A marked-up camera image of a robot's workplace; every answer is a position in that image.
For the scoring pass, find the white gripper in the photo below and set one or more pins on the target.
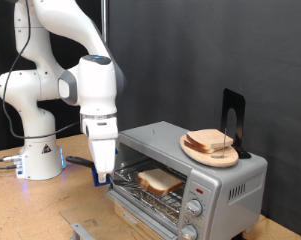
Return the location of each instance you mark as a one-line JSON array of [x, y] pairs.
[[103, 150]]

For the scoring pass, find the metal spatula with blue block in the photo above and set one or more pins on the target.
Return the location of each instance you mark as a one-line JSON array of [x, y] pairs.
[[80, 161]]

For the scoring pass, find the thick white bread slice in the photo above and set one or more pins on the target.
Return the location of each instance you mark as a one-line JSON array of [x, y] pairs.
[[158, 180]]

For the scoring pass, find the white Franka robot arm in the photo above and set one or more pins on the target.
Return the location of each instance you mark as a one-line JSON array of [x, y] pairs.
[[33, 133]]

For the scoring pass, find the silver oven knob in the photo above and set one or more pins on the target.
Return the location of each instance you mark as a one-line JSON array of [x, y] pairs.
[[189, 232], [194, 208]]

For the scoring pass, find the red oven indicator light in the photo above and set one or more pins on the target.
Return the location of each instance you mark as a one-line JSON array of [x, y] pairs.
[[200, 191]]

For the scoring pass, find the silver toaster oven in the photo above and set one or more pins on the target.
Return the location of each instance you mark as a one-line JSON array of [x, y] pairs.
[[236, 173]]

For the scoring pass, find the thin bread slice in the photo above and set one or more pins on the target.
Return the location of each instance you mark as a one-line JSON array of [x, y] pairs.
[[206, 138], [195, 147]]

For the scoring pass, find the round wooden board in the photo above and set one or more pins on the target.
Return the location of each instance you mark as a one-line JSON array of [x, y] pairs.
[[206, 159]]

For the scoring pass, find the thin metal pin on board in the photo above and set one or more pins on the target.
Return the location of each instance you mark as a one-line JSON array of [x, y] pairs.
[[224, 146]]

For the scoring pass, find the black metal bookend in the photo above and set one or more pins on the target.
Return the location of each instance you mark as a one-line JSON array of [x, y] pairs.
[[238, 103]]

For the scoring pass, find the vertical metal pole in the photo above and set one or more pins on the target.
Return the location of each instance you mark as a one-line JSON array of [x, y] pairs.
[[104, 16]]

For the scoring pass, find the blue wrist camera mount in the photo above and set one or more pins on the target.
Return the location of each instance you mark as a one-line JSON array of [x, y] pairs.
[[116, 151]]

